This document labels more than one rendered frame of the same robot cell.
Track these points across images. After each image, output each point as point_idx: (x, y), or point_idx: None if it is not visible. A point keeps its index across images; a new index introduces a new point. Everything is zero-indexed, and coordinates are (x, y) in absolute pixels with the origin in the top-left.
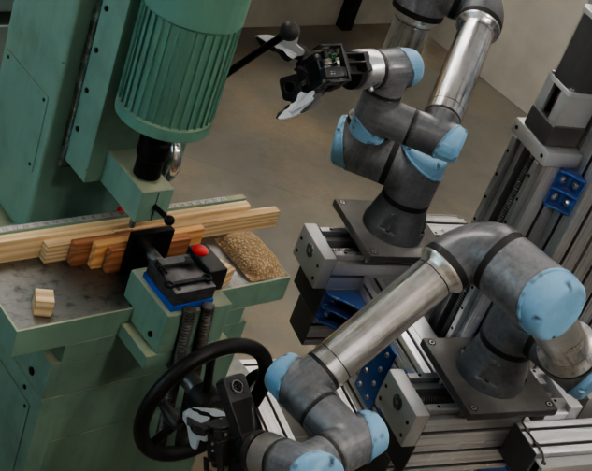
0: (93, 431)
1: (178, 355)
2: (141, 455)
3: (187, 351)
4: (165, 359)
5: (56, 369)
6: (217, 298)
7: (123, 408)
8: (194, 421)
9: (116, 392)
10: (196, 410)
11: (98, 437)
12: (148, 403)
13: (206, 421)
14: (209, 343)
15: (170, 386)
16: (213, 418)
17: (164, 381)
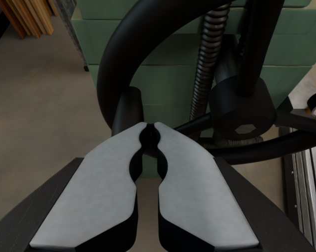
0: (156, 105)
1: (208, 12)
2: (204, 130)
3: (236, 18)
4: (190, 23)
5: (82, 28)
6: None
7: (182, 93)
8: (46, 200)
9: (171, 76)
10: (158, 136)
11: (163, 111)
12: (98, 83)
13: (70, 248)
14: (283, 10)
15: (129, 52)
16: (158, 214)
17: (115, 36)
